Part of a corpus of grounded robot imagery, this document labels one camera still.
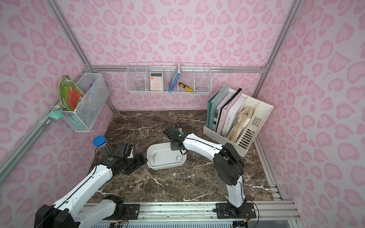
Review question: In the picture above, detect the white plastic storage box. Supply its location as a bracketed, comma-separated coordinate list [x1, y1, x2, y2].
[147, 142, 187, 170]

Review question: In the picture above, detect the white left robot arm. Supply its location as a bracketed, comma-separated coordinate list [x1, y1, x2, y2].
[34, 142, 148, 228]

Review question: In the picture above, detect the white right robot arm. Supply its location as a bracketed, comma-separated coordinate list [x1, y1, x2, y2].
[163, 126, 246, 209]

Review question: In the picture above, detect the blue lidded metal can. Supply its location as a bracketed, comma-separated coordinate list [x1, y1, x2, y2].
[92, 135, 114, 156]

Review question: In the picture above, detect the green folder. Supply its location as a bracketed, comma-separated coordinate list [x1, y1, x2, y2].
[206, 83, 230, 130]

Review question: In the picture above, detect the yellow utility knife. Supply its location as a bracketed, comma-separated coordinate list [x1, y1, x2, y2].
[179, 82, 193, 92]

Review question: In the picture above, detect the blue book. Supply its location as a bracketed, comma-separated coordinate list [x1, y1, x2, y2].
[168, 63, 181, 92]

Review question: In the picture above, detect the pink white binder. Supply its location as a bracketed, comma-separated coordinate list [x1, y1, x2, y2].
[220, 93, 246, 137]

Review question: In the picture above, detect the clear tape roll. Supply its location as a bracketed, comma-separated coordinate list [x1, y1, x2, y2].
[136, 81, 146, 91]

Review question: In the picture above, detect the white calculator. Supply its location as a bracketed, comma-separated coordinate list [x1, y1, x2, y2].
[150, 72, 163, 91]

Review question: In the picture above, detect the beige desktop file organizer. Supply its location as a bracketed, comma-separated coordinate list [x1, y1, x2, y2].
[203, 94, 274, 157]

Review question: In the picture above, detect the beige paper stack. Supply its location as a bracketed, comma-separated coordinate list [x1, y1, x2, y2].
[226, 106, 254, 143]

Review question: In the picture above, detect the black binder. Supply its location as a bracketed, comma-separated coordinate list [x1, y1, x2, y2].
[212, 88, 242, 134]

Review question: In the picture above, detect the green red snack bag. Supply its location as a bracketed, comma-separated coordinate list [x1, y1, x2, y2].
[59, 75, 85, 112]

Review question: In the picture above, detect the white mesh wall basket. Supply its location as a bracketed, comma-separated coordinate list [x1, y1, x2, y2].
[63, 73, 109, 133]

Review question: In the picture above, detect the white wire wall shelf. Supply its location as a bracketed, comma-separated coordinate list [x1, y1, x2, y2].
[125, 62, 213, 94]

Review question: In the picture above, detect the mint green wall hook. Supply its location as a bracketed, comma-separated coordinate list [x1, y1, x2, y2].
[49, 110, 64, 120]

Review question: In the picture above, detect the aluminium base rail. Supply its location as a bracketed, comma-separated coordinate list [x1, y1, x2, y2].
[129, 200, 300, 223]

